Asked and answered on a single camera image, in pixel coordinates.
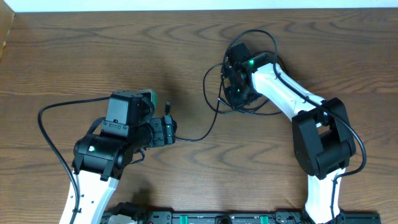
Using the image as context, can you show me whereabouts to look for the black USB cable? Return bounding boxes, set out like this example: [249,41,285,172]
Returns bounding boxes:
[164,49,287,143]

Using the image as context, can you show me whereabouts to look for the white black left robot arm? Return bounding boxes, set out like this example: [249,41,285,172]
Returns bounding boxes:
[60,90,177,223]

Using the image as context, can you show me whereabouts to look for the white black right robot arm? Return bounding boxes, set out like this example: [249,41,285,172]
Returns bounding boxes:
[222,50,356,223]

